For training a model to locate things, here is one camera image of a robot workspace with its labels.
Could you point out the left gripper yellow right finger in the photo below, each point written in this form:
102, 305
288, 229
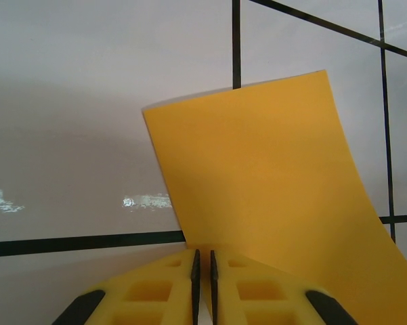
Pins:
260, 294

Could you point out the yellow paper sheet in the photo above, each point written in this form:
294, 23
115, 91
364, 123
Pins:
257, 169

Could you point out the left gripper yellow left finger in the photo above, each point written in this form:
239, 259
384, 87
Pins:
149, 294

